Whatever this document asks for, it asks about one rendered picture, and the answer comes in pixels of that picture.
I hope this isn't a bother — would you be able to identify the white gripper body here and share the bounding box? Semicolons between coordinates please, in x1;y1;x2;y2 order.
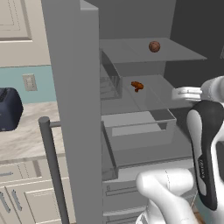
171;86;203;102

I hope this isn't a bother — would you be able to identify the glass fridge shelf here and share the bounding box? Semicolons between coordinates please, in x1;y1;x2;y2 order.
100;73;194;116
99;37;208;64

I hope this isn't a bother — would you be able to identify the brown egg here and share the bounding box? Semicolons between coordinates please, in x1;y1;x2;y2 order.
148;40;162;53

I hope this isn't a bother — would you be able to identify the clear fridge drawer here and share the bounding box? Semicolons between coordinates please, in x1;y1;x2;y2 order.
101;108;178;153

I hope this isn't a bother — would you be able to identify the clear fridge bin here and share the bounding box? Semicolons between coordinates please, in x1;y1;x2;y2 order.
100;48;123;101
101;120;120;181

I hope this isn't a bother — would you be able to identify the grey fridge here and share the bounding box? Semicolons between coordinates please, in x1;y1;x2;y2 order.
80;0;224;224

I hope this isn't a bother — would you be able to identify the grey fridge door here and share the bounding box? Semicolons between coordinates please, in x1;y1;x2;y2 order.
40;0;104;224

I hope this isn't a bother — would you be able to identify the orange-brown food piece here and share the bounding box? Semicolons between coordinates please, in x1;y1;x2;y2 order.
130;80;144;93

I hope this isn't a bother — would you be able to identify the grey freezer drawer front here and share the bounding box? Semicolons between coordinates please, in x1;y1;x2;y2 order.
102;205;148;224
102;178;144;212

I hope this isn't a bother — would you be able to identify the dark navy toaster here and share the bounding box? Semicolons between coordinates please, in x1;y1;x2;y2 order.
0;87;25;132

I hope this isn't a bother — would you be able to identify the beige drawer front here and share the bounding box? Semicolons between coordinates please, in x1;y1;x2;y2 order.
0;159;42;184

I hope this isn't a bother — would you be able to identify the beige base cupboard door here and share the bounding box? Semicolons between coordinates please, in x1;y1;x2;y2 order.
0;186;13;224
4;178;71;224

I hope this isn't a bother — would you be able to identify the grey fridge door handle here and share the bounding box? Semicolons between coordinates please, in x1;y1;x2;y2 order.
38;115;71;224

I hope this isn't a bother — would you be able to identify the beige wall socket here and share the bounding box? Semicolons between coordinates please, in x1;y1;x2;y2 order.
22;73;39;92

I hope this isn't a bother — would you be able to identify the beige wall cupboard door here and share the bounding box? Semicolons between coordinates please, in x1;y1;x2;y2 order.
0;0;53;67

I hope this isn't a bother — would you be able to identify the grey cupboard door handle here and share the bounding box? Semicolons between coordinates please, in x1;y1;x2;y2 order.
0;191;11;214
10;189;24;212

